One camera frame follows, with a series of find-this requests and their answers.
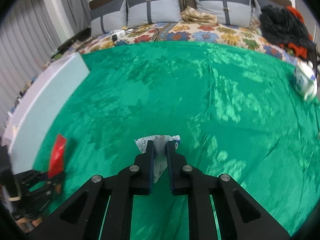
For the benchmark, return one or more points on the green patterned tablecloth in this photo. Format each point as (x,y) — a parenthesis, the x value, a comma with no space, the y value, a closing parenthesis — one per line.
(175,92)

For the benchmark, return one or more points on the white power strip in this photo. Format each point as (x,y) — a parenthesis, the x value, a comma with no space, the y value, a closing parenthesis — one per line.
(119,33)

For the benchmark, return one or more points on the white and blue snack packet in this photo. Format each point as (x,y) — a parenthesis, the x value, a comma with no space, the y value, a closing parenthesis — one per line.
(160,155)

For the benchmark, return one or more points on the black clothes pile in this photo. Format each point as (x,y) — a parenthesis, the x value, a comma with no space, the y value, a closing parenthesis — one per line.
(282,27)

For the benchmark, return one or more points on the folded beige blanket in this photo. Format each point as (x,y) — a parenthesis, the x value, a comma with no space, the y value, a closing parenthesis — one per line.
(198,16)

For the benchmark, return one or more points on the floral bedsheet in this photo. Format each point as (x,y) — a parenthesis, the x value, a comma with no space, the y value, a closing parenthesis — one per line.
(200,33)

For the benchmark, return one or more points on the white cardboard box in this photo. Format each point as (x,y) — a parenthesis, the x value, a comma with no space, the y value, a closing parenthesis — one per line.
(37,110)

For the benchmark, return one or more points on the grey curtain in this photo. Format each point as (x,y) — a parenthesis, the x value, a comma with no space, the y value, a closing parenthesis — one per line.
(30,17)

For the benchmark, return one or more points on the blue and white teapot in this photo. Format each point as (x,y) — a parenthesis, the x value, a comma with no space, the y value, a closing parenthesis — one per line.
(306,81)

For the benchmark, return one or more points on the red snack packet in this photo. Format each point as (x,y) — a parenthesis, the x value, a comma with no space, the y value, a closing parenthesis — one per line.
(57,155)

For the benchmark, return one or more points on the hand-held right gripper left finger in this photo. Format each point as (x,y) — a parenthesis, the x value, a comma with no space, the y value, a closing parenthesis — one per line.
(150,170)

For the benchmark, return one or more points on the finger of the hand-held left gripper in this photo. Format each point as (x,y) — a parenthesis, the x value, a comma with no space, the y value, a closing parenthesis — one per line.
(36,176)
(56,182)

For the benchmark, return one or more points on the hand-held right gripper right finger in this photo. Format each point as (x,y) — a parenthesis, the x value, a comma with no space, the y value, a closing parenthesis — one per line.
(170,170)

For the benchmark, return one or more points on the red garment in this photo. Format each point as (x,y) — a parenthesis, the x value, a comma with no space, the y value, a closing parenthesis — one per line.
(296,12)

